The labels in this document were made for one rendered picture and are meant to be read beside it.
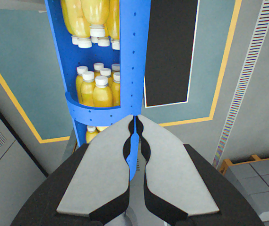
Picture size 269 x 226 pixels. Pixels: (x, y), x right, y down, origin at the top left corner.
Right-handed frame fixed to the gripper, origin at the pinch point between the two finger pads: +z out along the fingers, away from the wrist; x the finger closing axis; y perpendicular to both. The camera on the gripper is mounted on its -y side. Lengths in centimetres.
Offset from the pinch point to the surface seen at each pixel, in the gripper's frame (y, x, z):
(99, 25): -7.4, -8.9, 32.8
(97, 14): -9.7, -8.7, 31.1
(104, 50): 1, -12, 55
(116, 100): 15.7, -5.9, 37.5
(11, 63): 25, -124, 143
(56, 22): -8.3, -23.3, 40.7
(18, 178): 161, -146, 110
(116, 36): -4.7, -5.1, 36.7
